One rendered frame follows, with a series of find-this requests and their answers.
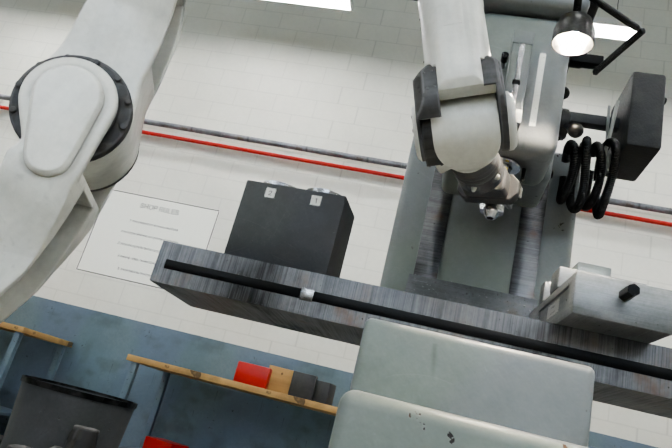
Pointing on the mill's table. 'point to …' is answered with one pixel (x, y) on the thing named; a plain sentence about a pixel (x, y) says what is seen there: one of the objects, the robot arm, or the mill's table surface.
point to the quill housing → (542, 63)
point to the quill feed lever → (569, 126)
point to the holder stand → (292, 227)
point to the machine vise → (607, 308)
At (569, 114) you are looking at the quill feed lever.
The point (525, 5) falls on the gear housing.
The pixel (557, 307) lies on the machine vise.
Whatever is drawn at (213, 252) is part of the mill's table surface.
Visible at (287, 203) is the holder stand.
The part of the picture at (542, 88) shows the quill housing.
